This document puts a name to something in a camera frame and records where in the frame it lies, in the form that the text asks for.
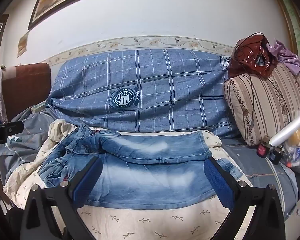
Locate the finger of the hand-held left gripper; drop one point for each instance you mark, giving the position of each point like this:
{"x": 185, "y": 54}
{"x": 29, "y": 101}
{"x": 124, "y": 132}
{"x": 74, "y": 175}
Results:
{"x": 15, "y": 127}

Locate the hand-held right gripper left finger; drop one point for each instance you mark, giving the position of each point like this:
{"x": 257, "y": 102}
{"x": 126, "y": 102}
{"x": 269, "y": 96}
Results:
{"x": 87, "y": 182}

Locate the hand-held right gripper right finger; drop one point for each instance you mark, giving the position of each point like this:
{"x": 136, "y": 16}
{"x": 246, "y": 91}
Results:
{"x": 216, "y": 182}

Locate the blue denim pants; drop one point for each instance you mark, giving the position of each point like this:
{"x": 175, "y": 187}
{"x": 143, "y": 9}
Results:
{"x": 150, "y": 175}

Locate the grey star print bedsheet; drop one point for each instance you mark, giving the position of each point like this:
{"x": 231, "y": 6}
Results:
{"x": 22, "y": 152}

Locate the small patterned box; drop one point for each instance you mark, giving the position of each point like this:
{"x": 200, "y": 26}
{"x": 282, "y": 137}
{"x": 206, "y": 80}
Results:
{"x": 38, "y": 108}

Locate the brown headboard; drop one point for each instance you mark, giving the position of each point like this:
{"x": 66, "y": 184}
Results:
{"x": 27, "y": 87}

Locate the small red bottle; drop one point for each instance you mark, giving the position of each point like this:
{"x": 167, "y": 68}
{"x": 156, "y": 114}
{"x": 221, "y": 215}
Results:
{"x": 262, "y": 151}

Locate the small dark bottle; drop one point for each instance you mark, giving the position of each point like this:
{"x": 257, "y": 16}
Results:
{"x": 275, "y": 156}

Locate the cream leaf print blanket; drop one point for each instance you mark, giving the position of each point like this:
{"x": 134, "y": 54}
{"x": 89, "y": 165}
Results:
{"x": 152, "y": 220}

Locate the clear plastic bag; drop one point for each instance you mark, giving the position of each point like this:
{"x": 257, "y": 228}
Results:
{"x": 298, "y": 155}

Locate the clear plastic roll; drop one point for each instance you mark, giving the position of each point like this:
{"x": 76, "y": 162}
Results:
{"x": 287, "y": 130}

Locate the striped floral pillow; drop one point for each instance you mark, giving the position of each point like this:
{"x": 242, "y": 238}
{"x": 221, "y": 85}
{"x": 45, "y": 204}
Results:
{"x": 265, "y": 105}

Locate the blue plaid quilt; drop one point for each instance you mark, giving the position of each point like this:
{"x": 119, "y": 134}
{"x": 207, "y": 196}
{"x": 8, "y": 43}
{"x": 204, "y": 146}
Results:
{"x": 165, "y": 92}

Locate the red plastic bag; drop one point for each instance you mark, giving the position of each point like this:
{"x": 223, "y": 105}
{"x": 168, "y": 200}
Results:
{"x": 250, "y": 55}

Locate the purple cloth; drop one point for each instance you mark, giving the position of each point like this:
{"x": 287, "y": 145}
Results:
{"x": 290, "y": 57}

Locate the wood framed green painting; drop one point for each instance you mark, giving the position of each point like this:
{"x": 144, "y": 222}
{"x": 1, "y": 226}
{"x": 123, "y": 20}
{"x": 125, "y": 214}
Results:
{"x": 293, "y": 22}

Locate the small wall picture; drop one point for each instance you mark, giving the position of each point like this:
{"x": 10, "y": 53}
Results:
{"x": 22, "y": 45}

